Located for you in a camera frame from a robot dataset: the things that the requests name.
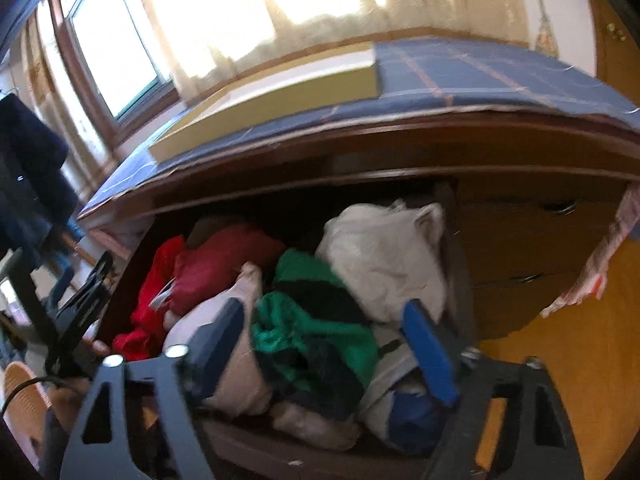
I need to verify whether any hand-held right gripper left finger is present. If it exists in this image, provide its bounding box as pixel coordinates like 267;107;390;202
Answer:
37;296;246;480

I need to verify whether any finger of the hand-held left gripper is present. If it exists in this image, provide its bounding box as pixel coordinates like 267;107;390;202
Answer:
47;266;75;311
47;250;115;376

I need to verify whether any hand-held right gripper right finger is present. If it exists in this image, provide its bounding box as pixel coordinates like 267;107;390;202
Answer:
400;299;586;480

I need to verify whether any large beige underwear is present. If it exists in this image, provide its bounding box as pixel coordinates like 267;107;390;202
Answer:
162;262;273;416

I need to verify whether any green black striped underwear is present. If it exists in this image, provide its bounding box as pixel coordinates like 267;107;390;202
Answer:
250;249;378;421

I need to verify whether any bright red underwear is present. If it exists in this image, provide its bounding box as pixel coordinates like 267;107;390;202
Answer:
112;235;186;361

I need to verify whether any grey blue underwear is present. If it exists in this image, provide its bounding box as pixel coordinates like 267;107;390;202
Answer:
357;325;451;443

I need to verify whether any dark red underwear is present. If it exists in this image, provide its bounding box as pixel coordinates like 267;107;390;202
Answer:
172;222;286;316

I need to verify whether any small beige underwear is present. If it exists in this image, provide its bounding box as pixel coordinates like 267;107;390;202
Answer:
272;402;361;451

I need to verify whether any dark wooden desk drawer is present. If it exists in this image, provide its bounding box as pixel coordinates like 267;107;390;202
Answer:
97;175;481;476

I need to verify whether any yellow cardboard tray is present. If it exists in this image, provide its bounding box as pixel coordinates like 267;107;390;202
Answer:
149;41;381;163

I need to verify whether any wicker chair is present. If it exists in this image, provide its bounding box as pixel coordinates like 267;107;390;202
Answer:
0;362;66;456

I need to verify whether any dark coat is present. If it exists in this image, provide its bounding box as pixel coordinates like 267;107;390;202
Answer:
0;92;76;256

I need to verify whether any patterned side curtain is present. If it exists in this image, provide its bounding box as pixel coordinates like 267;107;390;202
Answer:
20;5;121;201

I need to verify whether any floral pink cloth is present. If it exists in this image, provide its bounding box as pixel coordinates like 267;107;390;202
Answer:
540;182;640;318

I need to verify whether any dark wooden desk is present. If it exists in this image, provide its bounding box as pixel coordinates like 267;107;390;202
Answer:
77;105;640;341

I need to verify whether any wooden framed window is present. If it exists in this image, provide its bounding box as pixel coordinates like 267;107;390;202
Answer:
47;0;176;136

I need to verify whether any blue checked tablecloth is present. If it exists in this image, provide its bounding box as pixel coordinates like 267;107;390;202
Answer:
77;40;640;216

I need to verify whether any wooden door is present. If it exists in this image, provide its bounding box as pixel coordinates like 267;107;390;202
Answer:
587;0;640;111

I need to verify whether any cream lace curtain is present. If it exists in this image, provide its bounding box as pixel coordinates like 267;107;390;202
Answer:
132;0;591;106

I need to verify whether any wooden drawer pedestal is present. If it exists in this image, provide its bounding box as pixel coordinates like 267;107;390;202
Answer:
450;175;626;341

